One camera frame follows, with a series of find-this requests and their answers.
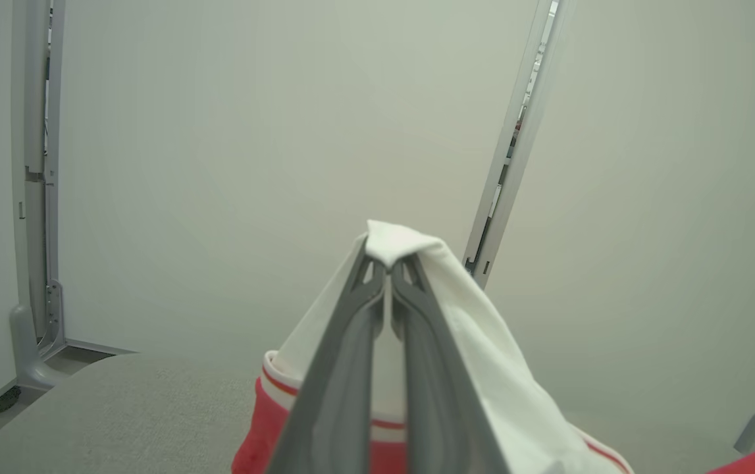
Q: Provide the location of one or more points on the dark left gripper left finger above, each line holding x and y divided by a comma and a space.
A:
331, 408

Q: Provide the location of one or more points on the grey corner partition post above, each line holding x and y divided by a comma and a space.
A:
35, 230

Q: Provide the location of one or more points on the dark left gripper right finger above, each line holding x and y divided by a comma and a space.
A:
436, 408

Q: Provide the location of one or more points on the grey partition base rail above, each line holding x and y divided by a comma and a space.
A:
97, 347

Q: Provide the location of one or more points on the red jersey black lettering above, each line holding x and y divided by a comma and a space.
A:
482, 342

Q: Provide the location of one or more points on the small black floor object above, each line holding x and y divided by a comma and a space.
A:
3, 399

